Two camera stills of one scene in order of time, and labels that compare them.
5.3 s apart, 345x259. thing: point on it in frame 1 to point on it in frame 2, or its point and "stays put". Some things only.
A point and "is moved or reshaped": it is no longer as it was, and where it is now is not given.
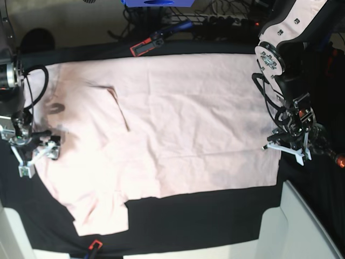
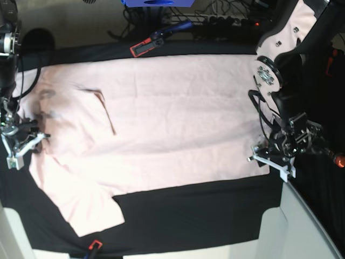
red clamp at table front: [96, 245] stays put
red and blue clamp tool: [158, 39] stays put
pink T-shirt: [137, 128] is moved or reshaped
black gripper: [38, 137] to [28, 130]
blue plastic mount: [158, 3] stays put
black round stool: [38, 39] stays put
